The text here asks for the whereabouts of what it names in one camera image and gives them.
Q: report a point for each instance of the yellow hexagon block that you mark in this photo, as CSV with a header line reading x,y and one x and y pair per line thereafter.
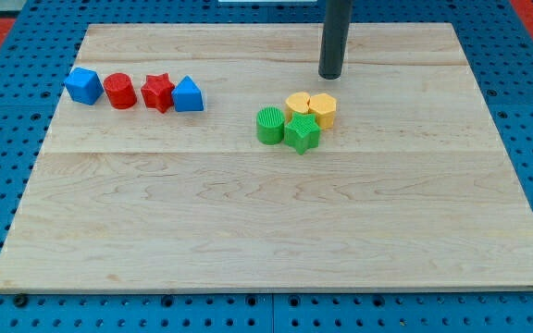
x,y
324,107

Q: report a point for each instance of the green cylinder block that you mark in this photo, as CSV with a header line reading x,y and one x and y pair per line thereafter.
x,y
270,125

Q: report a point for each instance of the black cylindrical robot arm stick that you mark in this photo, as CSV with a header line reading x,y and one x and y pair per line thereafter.
x,y
334,38

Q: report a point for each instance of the green star block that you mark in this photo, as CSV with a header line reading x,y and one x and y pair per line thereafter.
x,y
302,132

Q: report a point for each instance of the red star block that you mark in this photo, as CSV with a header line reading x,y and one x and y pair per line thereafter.
x,y
157,92

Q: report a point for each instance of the yellow heart block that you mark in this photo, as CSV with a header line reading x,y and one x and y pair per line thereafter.
x,y
297,102

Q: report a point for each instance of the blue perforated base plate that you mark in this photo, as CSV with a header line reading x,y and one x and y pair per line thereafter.
x,y
38,53

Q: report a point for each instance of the blue triangle block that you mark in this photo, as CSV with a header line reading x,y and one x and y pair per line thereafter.
x,y
187,96

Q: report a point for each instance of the blue cube block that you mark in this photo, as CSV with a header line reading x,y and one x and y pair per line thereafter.
x,y
83,86

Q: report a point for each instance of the red cylinder block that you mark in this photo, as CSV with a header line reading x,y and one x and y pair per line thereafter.
x,y
119,90

